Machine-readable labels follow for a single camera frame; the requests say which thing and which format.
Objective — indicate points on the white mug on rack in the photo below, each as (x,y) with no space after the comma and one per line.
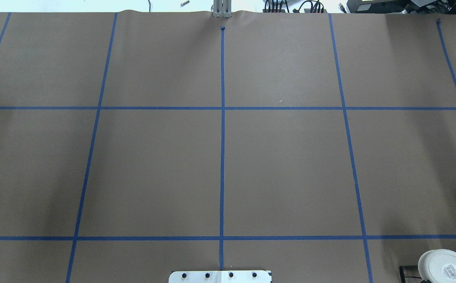
(438,266)

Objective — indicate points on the aluminium frame post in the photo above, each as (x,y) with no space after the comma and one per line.
(222,9)

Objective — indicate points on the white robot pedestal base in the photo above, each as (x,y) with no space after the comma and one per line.
(221,276)

